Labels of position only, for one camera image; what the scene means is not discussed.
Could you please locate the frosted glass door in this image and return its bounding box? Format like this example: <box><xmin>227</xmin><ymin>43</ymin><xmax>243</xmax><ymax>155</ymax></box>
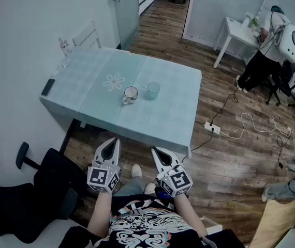
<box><xmin>111</xmin><ymin>0</ymin><xmax>140</xmax><ymax>51</ymax></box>

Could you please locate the person's black printed shirt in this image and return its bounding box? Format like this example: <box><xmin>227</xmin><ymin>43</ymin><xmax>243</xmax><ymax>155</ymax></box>
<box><xmin>67</xmin><ymin>195</ymin><xmax>241</xmax><ymax>248</ymax></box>

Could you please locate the light teal flower tablecloth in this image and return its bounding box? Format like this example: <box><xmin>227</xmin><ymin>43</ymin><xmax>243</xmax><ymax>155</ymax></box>
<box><xmin>39</xmin><ymin>46</ymin><xmax>202</xmax><ymax>160</ymax></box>

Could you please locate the white slatted chair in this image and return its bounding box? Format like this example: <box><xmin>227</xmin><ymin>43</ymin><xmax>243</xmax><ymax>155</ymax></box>
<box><xmin>71</xmin><ymin>21</ymin><xmax>102</xmax><ymax>49</ymax></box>

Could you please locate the black smartphone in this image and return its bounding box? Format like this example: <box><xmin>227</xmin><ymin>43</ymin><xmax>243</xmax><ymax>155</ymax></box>
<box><xmin>41</xmin><ymin>79</ymin><xmax>56</xmax><ymax>97</ymax></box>

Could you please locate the white hard-shell backpack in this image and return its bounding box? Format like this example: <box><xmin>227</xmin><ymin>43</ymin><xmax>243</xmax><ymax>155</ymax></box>
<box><xmin>279</xmin><ymin>23</ymin><xmax>295</xmax><ymax>64</ymax></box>

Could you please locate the person's left forearm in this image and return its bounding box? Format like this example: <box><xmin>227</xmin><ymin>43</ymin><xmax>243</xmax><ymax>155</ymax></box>
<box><xmin>87</xmin><ymin>191</ymin><xmax>113</xmax><ymax>239</ymax></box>

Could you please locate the clear plastic water bottle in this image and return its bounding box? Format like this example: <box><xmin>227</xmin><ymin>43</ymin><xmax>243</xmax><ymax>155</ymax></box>
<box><xmin>58</xmin><ymin>37</ymin><xmax>72</xmax><ymax>56</ymax></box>

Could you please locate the black table leg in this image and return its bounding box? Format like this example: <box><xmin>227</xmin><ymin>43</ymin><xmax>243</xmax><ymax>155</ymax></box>
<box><xmin>59</xmin><ymin>119</ymin><xmax>82</xmax><ymax>154</ymax></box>

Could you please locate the white frosted partition panel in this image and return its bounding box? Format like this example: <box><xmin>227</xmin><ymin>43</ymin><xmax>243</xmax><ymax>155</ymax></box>
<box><xmin>182</xmin><ymin>0</ymin><xmax>271</xmax><ymax>48</ymax></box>

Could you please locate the brown cardboard sheet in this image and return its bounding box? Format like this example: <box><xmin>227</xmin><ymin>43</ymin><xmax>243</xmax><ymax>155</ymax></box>
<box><xmin>256</xmin><ymin>199</ymin><xmax>295</xmax><ymax>248</ymax></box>

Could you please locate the dark blue waist device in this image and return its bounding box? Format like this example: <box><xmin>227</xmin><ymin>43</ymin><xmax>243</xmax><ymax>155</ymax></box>
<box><xmin>155</xmin><ymin>187</ymin><xmax>173</xmax><ymax>200</ymax></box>

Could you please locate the white side table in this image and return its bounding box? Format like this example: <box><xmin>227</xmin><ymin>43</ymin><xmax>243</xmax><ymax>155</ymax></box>
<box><xmin>213</xmin><ymin>16</ymin><xmax>264</xmax><ymax>69</ymax></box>

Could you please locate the person's left white shoe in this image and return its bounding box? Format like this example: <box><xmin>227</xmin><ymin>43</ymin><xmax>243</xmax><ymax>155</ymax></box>
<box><xmin>131</xmin><ymin>163</ymin><xmax>142</xmax><ymax>178</ymax></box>

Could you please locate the white plastic bottle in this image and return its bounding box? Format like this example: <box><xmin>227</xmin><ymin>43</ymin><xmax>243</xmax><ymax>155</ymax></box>
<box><xmin>242</xmin><ymin>12</ymin><xmax>252</xmax><ymax>28</ymax></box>

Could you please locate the person's right white shoe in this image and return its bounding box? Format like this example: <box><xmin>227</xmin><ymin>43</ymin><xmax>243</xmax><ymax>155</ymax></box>
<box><xmin>144</xmin><ymin>182</ymin><xmax>156</xmax><ymax>195</ymax></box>

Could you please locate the white power strip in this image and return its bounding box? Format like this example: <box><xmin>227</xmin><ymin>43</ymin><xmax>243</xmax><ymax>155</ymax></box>
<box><xmin>204</xmin><ymin>121</ymin><xmax>221</xmax><ymax>135</ymax></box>

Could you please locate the black cable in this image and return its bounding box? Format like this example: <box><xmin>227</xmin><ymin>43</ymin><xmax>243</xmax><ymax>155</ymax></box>
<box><xmin>209</xmin><ymin>93</ymin><xmax>239</xmax><ymax>126</ymax></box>
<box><xmin>276</xmin><ymin>135</ymin><xmax>293</xmax><ymax>169</ymax></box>
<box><xmin>180</xmin><ymin>128</ymin><xmax>215</xmax><ymax>165</ymax></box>

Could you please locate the person's right forearm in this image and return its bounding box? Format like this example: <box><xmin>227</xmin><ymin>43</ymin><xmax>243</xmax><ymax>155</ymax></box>
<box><xmin>173</xmin><ymin>195</ymin><xmax>208</xmax><ymax>237</ymax></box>

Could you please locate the person's white shoe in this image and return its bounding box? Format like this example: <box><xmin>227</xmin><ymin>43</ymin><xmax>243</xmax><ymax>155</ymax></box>
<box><xmin>131</xmin><ymin>163</ymin><xmax>142</xmax><ymax>178</ymax></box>
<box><xmin>144</xmin><ymin>182</ymin><xmax>156</xmax><ymax>195</ymax></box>

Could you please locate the white cable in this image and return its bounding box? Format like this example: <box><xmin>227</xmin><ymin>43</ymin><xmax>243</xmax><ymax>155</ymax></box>
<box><xmin>219</xmin><ymin>112</ymin><xmax>295</xmax><ymax>142</ymax></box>

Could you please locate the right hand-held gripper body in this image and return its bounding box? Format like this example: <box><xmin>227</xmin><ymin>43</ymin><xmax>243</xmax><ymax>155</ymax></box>
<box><xmin>157</xmin><ymin>165</ymin><xmax>192</xmax><ymax>198</ymax></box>

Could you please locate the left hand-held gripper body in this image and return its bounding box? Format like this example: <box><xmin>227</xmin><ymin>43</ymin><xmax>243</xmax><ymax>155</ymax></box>
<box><xmin>86</xmin><ymin>160</ymin><xmax>123</xmax><ymax>194</ymax></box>

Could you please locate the white ceramic mug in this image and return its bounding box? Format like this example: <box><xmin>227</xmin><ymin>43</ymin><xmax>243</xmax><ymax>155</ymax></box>
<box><xmin>122</xmin><ymin>86</ymin><xmax>139</xmax><ymax>106</ymax></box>

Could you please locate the small green plant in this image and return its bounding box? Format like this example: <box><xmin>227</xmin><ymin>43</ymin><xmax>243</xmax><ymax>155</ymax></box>
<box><xmin>250</xmin><ymin>11</ymin><xmax>261</xmax><ymax>33</ymax></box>

